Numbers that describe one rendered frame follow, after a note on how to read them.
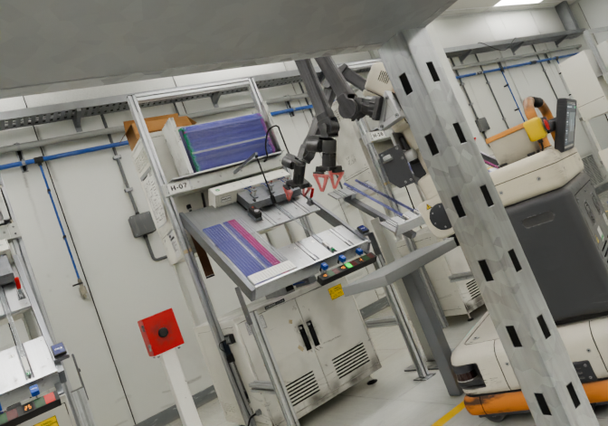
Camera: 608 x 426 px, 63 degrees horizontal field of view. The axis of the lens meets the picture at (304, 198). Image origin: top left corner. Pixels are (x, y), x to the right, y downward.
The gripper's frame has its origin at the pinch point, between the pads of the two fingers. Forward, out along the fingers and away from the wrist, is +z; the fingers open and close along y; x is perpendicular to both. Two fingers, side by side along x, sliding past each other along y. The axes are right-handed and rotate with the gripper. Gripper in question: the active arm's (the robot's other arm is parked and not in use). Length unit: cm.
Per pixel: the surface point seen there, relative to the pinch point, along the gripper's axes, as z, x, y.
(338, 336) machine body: 64, 42, -6
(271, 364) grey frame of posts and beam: 38, 58, 48
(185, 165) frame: -3, -48, 39
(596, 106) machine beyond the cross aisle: 30, -59, -451
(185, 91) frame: -31, -82, 24
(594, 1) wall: -43, -245, -754
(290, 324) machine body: 53, 31, 18
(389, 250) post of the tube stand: 27, 32, -42
